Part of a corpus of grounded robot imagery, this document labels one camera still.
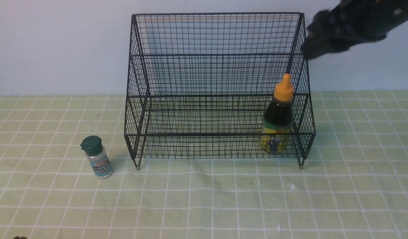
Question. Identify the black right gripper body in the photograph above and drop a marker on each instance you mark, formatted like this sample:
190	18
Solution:
351	23

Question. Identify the yellow-capped dark sauce bottle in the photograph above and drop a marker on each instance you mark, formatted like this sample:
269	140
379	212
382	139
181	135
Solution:
278	118

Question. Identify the green-capped pepper shaker bottle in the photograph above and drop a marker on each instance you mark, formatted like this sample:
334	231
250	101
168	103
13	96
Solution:
97	157

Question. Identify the green checkered tablecloth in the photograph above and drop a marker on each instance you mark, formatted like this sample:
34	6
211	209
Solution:
354	184

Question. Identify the black wire mesh rack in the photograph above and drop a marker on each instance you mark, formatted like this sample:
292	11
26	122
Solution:
199	84

